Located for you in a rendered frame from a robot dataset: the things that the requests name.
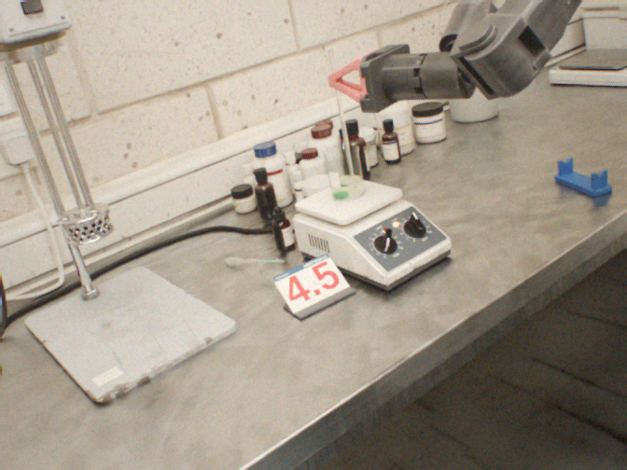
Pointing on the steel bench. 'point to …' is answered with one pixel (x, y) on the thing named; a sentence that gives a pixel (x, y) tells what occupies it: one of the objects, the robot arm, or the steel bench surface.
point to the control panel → (406, 248)
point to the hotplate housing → (363, 266)
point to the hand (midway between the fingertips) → (335, 79)
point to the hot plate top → (372, 200)
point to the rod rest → (596, 186)
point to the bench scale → (592, 68)
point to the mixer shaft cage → (77, 226)
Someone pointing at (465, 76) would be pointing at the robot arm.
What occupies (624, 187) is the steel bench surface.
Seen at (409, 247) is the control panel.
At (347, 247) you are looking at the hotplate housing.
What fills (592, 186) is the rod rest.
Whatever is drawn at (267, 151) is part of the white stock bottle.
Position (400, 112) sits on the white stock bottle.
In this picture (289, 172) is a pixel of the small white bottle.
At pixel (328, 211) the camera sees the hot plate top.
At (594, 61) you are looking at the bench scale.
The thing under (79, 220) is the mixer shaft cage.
